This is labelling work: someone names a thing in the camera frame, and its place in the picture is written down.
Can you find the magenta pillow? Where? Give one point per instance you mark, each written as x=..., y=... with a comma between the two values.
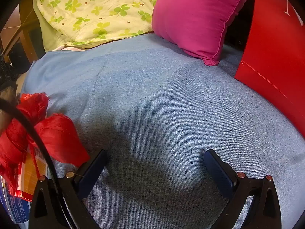
x=195, y=16

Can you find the blue blanket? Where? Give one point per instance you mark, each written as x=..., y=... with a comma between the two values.
x=154, y=100

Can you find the blue printed packet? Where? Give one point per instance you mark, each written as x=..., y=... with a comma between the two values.
x=16, y=210

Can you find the wooden cabinet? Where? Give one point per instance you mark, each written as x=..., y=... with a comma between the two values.
x=26, y=12

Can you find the orange snack wrapper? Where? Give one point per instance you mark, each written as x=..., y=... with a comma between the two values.
x=28, y=169

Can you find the black cloth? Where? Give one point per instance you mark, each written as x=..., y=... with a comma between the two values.
x=7, y=76

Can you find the red plastic bag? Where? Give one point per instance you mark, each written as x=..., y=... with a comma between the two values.
x=59, y=136

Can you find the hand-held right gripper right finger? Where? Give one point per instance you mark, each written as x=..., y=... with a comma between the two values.
x=220, y=171

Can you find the green clover print quilt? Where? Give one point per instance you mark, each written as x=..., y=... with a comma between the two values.
x=95, y=9

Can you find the red paper bag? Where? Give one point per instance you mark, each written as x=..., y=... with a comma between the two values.
x=274, y=52

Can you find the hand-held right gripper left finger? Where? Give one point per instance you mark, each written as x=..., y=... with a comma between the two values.
x=91, y=171

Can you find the pale pink sheet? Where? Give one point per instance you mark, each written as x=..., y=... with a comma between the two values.
x=69, y=49

